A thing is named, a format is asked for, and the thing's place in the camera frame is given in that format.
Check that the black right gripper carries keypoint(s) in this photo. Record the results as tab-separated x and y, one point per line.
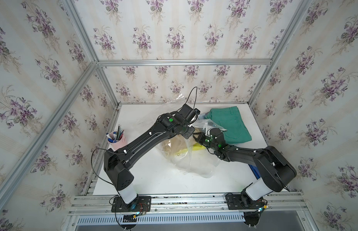
200	137

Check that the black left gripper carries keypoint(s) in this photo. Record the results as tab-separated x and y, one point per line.
187	134

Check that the beige garment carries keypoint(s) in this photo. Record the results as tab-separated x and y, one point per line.
169	147

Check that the clear plastic vacuum bag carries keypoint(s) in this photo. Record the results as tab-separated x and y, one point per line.
184	154

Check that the green garment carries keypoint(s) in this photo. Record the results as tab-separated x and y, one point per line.
231	120

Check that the light blue garment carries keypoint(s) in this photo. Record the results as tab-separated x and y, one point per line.
202	116

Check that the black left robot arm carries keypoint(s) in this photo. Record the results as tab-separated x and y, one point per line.
117	164

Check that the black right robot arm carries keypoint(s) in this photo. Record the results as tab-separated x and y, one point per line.
275	171

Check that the yellow folded garment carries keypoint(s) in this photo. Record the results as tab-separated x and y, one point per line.
195	147

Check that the pink pen cup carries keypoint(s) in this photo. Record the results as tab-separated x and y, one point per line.
117	138

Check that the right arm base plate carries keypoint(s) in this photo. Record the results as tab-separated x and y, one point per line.
243	201

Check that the white slotted cable duct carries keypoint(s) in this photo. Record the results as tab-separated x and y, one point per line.
179	218

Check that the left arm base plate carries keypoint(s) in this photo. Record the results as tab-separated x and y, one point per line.
140	204

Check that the aluminium mounting rail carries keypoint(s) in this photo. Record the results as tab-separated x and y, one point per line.
155	203

